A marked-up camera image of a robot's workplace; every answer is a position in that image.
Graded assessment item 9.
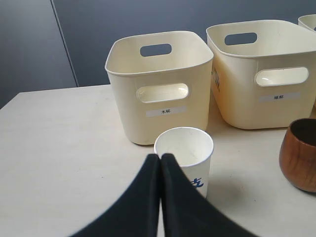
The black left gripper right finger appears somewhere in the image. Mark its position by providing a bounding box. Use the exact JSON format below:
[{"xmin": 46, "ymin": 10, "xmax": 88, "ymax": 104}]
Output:
[{"xmin": 161, "ymin": 154, "xmax": 241, "ymax": 237}]

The cream bin labelled plastic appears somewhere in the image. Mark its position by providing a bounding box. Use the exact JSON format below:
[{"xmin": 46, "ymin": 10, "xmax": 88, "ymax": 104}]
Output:
[{"xmin": 298, "ymin": 14, "xmax": 316, "ymax": 32}]

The white paper cup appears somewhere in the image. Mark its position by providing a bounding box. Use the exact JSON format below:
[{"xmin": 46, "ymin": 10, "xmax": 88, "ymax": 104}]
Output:
[{"xmin": 154, "ymin": 127, "xmax": 214, "ymax": 198}]

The cream bin labelled wood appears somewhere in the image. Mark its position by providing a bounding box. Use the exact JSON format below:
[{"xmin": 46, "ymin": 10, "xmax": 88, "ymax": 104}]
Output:
[{"xmin": 105, "ymin": 31, "xmax": 214, "ymax": 145}]

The cream bin labelled paper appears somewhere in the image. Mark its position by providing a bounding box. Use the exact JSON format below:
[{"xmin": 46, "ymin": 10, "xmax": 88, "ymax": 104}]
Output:
[{"xmin": 206, "ymin": 20, "xmax": 316, "ymax": 129}]

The brown wooden cup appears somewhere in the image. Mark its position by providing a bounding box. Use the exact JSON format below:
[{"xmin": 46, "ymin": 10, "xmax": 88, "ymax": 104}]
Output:
[{"xmin": 279, "ymin": 118, "xmax": 316, "ymax": 193}]

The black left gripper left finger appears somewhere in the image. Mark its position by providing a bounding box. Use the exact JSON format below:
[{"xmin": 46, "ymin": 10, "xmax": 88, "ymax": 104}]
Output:
[{"xmin": 72, "ymin": 154, "xmax": 160, "ymax": 237}]

